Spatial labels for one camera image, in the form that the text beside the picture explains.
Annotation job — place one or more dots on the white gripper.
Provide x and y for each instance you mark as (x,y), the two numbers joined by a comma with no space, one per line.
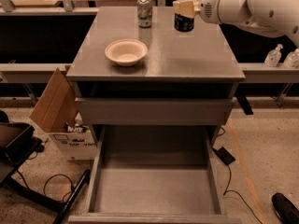
(209,8)

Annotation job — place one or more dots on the dark blue pepsi can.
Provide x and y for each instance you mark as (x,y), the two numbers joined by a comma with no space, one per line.
(183,24)

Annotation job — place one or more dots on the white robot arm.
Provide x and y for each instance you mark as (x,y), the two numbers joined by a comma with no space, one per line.
(269,18)

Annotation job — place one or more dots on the white green soda can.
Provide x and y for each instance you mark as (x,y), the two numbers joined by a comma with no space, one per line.
(144,13)

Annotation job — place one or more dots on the grey drawer cabinet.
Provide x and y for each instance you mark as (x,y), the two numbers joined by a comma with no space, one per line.
(197,65)

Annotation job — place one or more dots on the closed grey top drawer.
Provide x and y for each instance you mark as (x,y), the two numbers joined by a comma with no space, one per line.
(138,111)

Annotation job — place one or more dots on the open grey middle drawer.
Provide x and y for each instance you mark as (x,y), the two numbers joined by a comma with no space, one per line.
(154,175)

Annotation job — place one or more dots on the white paper bowl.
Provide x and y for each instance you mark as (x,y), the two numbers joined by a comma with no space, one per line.
(126,52)

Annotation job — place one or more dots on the clear sanitizer pump bottle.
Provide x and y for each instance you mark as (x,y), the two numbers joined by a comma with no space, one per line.
(273,56)

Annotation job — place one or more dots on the black power adapter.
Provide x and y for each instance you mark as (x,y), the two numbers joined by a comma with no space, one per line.
(223,154)

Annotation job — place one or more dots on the open cardboard box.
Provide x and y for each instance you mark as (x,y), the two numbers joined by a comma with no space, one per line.
(57,115)

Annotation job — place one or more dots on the black chair base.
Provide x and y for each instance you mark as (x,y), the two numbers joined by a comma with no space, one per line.
(14,209)

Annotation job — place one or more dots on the black shoe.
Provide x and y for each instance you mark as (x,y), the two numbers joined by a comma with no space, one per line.
(285,209)

